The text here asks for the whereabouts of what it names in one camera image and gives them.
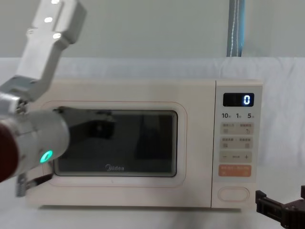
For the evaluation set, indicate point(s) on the grey striped post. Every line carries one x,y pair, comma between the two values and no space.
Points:
236,28

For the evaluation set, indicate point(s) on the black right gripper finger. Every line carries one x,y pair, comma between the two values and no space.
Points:
265,202

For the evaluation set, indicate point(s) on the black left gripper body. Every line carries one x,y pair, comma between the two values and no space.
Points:
93,128

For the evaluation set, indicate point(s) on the cream microwave oven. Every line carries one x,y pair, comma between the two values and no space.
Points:
143,93

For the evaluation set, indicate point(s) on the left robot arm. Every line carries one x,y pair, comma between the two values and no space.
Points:
35,71

